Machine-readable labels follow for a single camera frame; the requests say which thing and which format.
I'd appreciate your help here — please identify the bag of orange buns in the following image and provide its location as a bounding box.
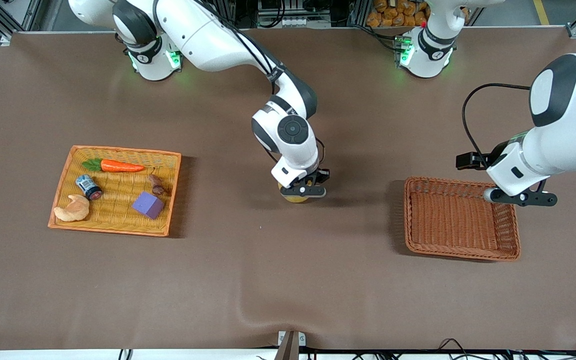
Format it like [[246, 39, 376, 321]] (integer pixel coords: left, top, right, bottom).
[[366, 0, 429, 28]]

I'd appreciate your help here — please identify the toy croissant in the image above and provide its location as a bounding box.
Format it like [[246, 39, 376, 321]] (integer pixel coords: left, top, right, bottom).
[[53, 194, 90, 223]]

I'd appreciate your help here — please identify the orange toy carrot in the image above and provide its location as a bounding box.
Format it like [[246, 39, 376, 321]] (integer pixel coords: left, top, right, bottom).
[[81, 158, 146, 173]]

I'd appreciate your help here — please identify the black floor cable bundle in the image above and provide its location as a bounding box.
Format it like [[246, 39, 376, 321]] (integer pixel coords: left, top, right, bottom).
[[308, 338, 576, 360]]

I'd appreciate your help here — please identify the brown wicker basket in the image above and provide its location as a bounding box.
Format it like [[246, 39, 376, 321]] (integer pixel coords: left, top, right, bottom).
[[402, 176, 521, 262]]

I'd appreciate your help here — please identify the yellow tape roll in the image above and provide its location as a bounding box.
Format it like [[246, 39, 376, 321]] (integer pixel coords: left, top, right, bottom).
[[278, 181, 313, 204]]

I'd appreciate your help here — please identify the yellow woven tray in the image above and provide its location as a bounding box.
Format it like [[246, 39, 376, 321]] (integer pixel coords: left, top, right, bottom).
[[47, 145, 182, 237]]

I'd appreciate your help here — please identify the metal table edge bracket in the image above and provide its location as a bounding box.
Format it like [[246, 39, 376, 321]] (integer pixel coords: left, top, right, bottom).
[[274, 330, 307, 360]]

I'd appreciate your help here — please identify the small blue labelled jar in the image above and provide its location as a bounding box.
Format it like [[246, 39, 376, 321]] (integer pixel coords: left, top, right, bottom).
[[75, 174, 104, 201]]

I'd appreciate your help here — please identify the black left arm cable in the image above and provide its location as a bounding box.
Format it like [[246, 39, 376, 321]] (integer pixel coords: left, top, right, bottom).
[[462, 83, 533, 163]]

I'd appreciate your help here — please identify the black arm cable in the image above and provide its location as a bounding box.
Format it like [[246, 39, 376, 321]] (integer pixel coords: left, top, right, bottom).
[[462, 83, 533, 163], [203, 0, 280, 96]]

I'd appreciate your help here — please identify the brown toy root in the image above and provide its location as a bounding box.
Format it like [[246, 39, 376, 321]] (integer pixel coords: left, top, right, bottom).
[[148, 173, 167, 196]]

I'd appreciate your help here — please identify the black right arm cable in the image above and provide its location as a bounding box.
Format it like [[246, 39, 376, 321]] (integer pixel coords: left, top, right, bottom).
[[203, 0, 280, 96]]

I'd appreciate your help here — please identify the purple foam block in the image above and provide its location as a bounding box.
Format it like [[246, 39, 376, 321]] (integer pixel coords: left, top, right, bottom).
[[132, 191, 165, 220]]

